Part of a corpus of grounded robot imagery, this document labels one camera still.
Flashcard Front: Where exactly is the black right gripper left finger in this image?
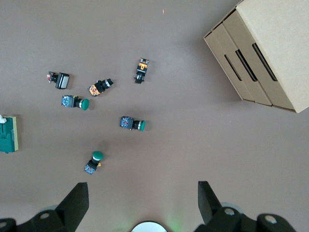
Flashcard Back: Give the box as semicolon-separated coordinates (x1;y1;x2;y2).
16;182;89;232

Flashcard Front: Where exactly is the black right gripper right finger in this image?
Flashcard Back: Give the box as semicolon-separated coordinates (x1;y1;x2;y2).
194;181;257;232

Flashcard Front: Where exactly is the green load switch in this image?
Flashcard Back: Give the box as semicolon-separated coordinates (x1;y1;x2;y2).
0;114;20;154

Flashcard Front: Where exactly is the green mushroom push button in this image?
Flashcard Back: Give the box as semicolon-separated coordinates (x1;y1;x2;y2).
84;151;105;175
119;116;146;133
61;95;90;112

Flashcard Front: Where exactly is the brown paper table cover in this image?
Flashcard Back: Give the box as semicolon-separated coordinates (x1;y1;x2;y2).
0;0;309;232

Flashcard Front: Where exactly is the black red button component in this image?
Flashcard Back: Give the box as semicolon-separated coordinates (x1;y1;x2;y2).
46;71;71;89

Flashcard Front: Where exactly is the stepped brown cardboard box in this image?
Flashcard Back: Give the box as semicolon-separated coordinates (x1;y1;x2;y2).
203;0;309;114

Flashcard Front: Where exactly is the black selector switch orange block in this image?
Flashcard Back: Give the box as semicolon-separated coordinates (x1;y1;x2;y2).
87;78;114;98

